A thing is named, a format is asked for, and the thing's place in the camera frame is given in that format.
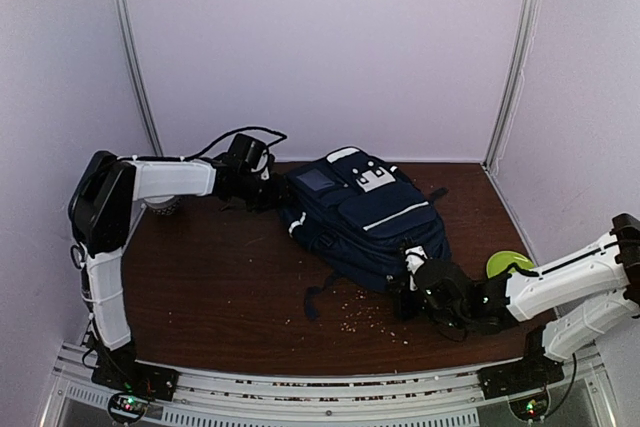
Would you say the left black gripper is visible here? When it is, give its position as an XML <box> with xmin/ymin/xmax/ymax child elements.
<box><xmin>236</xmin><ymin>171</ymin><xmax>298</xmax><ymax>214</ymax></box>

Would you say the navy blue backpack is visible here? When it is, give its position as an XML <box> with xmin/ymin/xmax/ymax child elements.
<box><xmin>278</xmin><ymin>146</ymin><xmax>452</xmax><ymax>320</ymax></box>

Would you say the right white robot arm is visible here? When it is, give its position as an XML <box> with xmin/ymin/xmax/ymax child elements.
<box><xmin>405</xmin><ymin>213</ymin><xmax>639</xmax><ymax>399</ymax></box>

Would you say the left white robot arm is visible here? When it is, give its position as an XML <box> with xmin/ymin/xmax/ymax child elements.
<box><xmin>68</xmin><ymin>127</ymin><xmax>291</xmax><ymax>393</ymax></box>

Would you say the green plate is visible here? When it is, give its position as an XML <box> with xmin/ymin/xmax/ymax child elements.
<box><xmin>486</xmin><ymin>250</ymin><xmax>534</xmax><ymax>278</ymax></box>

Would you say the white patterned bowl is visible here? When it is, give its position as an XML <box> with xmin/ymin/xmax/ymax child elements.
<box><xmin>144</xmin><ymin>196</ymin><xmax>181</xmax><ymax>216</ymax></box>

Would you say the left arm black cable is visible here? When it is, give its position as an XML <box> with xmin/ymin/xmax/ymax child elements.
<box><xmin>69</xmin><ymin>126</ymin><xmax>289</xmax><ymax>268</ymax></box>

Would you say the left aluminium frame post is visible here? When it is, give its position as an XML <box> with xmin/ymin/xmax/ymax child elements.
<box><xmin>113</xmin><ymin>0</ymin><xmax>163</xmax><ymax>156</ymax></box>

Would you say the aluminium frame post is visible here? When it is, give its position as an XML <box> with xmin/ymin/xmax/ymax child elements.
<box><xmin>113</xmin><ymin>0</ymin><xmax>163</xmax><ymax>156</ymax></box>
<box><xmin>483</xmin><ymin>0</ymin><xmax>540</xmax><ymax>173</ymax></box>

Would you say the front aluminium rail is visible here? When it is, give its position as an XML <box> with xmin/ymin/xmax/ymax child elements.
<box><xmin>39</xmin><ymin>341</ymin><xmax>616</xmax><ymax>427</ymax></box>

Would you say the right aluminium frame post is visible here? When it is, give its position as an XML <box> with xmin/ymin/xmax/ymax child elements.
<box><xmin>483</xmin><ymin>0</ymin><xmax>540</xmax><ymax>173</ymax></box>

